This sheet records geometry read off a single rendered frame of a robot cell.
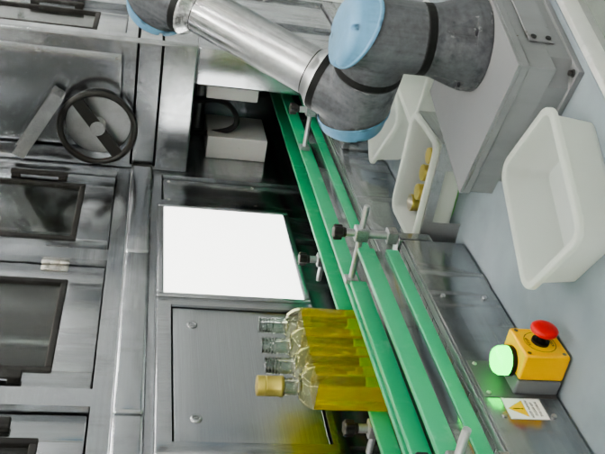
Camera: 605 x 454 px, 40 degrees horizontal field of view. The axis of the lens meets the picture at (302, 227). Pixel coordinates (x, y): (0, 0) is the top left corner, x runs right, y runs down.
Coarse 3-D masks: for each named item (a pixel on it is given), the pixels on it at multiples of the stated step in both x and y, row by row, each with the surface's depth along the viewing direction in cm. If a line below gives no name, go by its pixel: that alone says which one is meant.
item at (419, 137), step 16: (416, 128) 171; (416, 144) 173; (432, 144) 157; (416, 160) 174; (432, 160) 157; (400, 176) 176; (416, 176) 176; (432, 176) 159; (400, 192) 178; (400, 208) 177; (400, 224) 173; (416, 224) 163
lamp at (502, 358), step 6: (498, 348) 122; (504, 348) 121; (510, 348) 121; (492, 354) 122; (498, 354) 121; (504, 354) 120; (510, 354) 121; (516, 354) 121; (492, 360) 122; (498, 360) 121; (504, 360) 120; (510, 360) 120; (516, 360) 120; (492, 366) 122; (498, 366) 121; (504, 366) 120; (510, 366) 120; (516, 366) 120; (498, 372) 121; (504, 372) 121; (510, 372) 121
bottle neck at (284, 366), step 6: (264, 360) 144; (270, 360) 143; (276, 360) 143; (282, 360) 143; (288, 360) 144; (264, 366) 145; (270, 366) 142; (276, 366) 143; (282, 366) 143; (288, 366) 143; (264, 372) 144; (270, 372) 143; (276, 372) 143; (282, 372) 143; (288, 372) 143
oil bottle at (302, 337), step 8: (304, 328) 150; (312, 328) 151; (320, 328) 151; (328, 328) 152; (336, 328) 152; (296, 336) 148; (304, 336) 148; (312, 336) 149; (320, 336) 149; (328, 336) 149; (336, 336) 150; (344, 336) 150; (352, 336) 151; (360, 336) 151; (296, 344) 147; (304, 344) 147; (312, 344) 147; (320, 344) 147; (328, 344) 148; (336, 344) 148; (344, 344) 148; (352, 344) 148; (360, 344) 149; (288, 352) 148
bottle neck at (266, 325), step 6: (258, 318) 153; (264, 318) 153; (270, 318) 153; (276, 318) 154; (282, 318) 154; (258, 324) 155; (264, 324) 152; (270, 324) 153; (276, 324) 153; (282, 324) 153; (258, 330) 153; (264, 330) 152; (270, 330) 153; (276, 330) 153; (282, 330) 153
